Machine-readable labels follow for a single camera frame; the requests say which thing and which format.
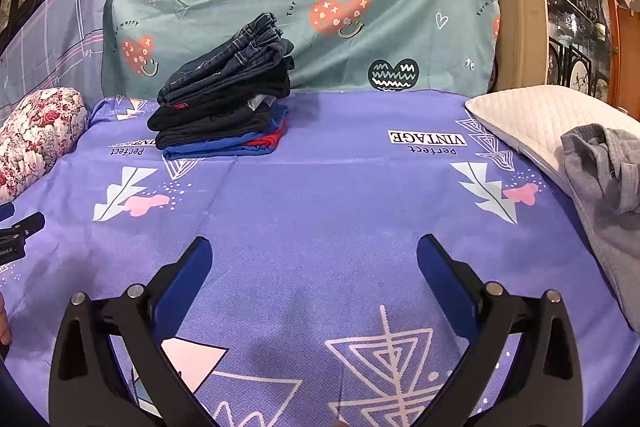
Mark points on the blue denim pants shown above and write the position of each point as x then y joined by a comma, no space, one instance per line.
230,62

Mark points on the purple patterned bedsheet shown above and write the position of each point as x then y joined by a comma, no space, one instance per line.
320,207

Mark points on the white quilted pillow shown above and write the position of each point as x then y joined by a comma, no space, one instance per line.
530,127

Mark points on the blue folded garment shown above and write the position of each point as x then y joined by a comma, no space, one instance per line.
210,151

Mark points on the red folded garment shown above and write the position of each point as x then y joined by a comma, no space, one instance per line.
267,139

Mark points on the floral bolster pillow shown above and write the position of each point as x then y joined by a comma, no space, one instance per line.
35,137

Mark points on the person's left hand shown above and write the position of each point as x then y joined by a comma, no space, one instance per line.
4,322

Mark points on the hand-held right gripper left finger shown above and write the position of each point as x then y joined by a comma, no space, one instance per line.
182,282

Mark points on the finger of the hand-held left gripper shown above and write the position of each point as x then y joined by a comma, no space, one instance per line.
30,223
5,210

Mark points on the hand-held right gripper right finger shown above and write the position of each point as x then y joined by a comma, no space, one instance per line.
450,287

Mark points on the black folded pants yellow label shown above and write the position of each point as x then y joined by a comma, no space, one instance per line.
215,109

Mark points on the grey garment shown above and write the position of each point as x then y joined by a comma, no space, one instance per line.
600,187

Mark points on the lavender striped sheet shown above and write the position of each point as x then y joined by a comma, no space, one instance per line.
60,37

